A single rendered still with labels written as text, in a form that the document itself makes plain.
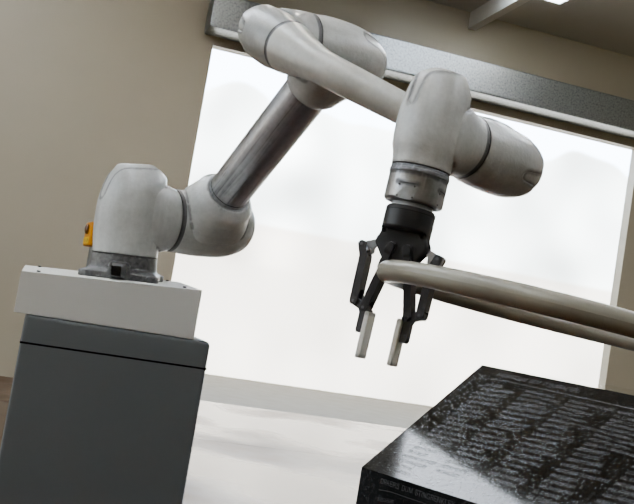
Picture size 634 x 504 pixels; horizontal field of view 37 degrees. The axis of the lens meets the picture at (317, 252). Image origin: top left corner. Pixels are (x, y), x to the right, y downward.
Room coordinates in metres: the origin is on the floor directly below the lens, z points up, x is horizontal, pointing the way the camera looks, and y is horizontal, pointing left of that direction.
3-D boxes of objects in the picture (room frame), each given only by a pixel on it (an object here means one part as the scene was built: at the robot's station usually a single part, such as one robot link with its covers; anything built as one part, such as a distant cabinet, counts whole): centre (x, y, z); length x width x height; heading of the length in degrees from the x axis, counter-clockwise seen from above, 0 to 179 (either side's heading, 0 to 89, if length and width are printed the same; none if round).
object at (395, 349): (1.38, -0.14, 0.88); 0.03 x 0.01 x 0.07; 156
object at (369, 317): (1.40, -0.09, 0.88); 0.03 x 0.01 x 0.07; 156
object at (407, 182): (1.39, -0.13, 1.10); 0.09 x 0.09 x 0.06
